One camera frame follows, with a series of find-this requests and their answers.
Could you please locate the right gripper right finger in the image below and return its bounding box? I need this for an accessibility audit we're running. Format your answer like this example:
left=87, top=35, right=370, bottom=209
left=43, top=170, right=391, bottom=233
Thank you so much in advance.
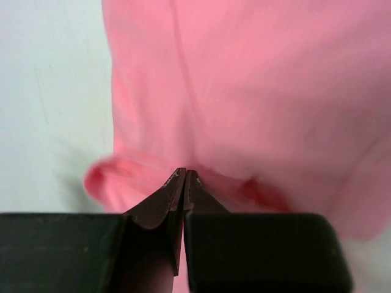
left=183, top=170, right=228, bottom=214

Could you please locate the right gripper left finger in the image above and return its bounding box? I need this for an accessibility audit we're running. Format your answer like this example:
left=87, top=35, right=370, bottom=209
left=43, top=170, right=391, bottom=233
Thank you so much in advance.
left=115, top=168, right=186, bottom=292

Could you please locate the light pink polo shirt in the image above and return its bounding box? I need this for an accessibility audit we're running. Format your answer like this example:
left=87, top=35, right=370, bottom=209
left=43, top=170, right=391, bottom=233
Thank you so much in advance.
left=82, top=0, right=391, bottom=293

